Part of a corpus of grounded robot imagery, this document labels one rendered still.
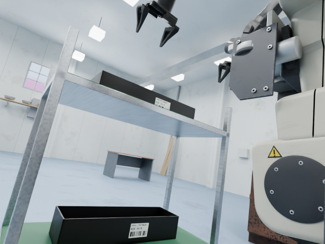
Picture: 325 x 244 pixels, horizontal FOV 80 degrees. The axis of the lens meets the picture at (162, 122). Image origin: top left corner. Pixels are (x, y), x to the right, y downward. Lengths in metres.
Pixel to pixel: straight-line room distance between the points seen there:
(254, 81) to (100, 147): 10.75
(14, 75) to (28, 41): 1.70
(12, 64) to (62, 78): 10.12
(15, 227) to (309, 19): 0.86
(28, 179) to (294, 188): 0.63
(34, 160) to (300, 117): 0.65
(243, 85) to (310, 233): 0.28
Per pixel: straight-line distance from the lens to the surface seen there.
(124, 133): 11.59
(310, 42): 0.51
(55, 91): 0.68
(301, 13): 0.56
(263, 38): 0.50
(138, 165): 7.11
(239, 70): 0.49
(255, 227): 2.68
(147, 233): 1.05
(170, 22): 0.71
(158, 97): 1.01
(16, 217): 0.70
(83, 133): 10.77
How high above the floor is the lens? 0.73
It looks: 11 degrees up
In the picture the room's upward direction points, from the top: 10 degrees clockwise
